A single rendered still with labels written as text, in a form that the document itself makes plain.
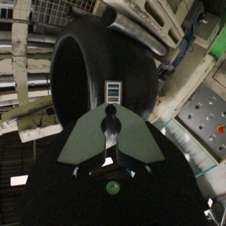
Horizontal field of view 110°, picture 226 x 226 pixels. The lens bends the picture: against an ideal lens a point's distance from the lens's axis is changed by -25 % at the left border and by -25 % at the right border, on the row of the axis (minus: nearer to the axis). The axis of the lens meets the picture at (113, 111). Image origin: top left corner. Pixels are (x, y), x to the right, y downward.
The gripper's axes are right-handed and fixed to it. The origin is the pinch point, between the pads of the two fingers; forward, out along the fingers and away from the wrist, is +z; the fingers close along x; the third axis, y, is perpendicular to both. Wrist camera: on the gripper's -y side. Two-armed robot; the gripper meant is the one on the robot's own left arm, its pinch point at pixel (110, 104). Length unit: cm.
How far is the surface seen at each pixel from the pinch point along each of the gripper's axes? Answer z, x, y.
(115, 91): 13.2, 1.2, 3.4
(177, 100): 268, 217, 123
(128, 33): 20.9, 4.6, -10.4
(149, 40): 26.9, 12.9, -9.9
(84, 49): 21.1, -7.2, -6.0
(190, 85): 257, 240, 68
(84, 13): 41.0, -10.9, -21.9
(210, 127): 36, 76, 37
